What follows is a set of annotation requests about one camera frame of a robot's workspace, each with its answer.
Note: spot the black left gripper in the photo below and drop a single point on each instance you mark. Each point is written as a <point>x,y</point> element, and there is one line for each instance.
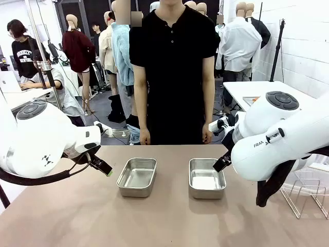
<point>87,155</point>

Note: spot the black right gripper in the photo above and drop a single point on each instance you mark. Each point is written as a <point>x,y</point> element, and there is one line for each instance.
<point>228,140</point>

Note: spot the rectangular stainless steel container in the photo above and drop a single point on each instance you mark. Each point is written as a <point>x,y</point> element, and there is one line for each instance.
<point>136,177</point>
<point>207,181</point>

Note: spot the golden brown croissant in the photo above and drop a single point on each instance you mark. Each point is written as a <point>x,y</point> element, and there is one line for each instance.
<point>255,99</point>

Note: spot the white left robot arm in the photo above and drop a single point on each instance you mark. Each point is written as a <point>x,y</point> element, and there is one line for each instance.
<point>38,144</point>

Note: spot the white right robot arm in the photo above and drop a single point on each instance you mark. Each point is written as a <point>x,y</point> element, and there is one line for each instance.
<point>270,154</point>

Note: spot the person's right forearm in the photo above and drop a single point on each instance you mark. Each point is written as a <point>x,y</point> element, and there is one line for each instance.
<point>141,110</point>

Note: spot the person's left forearm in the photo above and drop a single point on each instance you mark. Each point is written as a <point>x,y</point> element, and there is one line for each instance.
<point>208,108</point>

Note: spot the person's left hand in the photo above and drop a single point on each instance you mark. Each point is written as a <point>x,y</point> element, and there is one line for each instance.
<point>207,133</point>

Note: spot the person's right hand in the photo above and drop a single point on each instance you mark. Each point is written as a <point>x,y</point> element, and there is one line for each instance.
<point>144,136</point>

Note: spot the white floor power strip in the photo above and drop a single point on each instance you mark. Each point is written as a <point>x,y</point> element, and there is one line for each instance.
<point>120,131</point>

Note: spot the blue jeans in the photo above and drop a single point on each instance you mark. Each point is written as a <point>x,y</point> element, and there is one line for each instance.
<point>133,135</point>

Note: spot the black ankle boot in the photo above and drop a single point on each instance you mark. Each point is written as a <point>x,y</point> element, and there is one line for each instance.
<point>133,121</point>

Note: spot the tall black boot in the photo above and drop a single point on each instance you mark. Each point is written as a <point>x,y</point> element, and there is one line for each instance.
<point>117,108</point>

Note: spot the flat metal tray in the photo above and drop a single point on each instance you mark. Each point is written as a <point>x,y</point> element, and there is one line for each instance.
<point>248,101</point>

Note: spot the seated person in gray shirt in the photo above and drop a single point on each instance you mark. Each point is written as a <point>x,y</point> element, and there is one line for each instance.
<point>68,99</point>

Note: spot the white side table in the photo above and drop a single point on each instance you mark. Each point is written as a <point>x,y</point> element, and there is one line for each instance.
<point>236,90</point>

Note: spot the person in black shirt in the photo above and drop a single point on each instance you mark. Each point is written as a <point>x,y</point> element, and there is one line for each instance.
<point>174,77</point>

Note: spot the black stand leg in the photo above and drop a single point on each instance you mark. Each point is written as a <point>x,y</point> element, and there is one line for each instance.
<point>5,196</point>

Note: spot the white desk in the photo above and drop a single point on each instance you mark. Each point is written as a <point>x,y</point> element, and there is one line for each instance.
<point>25,96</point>

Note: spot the mannequin in light blue fleece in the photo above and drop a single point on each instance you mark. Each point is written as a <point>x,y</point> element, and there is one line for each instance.
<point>122,56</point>

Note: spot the mannequin in beige shirt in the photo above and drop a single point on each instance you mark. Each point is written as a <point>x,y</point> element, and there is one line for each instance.
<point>105,51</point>

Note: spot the mannequin in maroon top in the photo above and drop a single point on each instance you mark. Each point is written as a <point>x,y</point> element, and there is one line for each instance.
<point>78,49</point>

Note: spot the background man in black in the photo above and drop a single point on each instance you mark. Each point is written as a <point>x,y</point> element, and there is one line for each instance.
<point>96,41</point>

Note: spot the silver laptop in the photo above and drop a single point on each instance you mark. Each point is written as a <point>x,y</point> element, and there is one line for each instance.
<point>9,82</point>

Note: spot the black tripod stand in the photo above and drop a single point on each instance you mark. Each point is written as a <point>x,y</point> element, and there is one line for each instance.
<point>277,51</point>

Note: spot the woman in black printed sweatshirt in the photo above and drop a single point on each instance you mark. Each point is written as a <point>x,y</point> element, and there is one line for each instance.
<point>24,56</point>

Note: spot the mannequin in black jacket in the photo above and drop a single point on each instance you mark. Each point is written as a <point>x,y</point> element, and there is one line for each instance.
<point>263,32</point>

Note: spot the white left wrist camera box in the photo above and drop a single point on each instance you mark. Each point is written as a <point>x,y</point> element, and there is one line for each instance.
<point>105,131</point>

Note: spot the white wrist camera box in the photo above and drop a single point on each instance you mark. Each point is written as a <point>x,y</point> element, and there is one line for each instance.
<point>213,126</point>
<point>105,131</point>

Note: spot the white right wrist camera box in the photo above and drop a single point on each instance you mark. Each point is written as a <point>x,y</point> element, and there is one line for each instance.
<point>213,126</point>

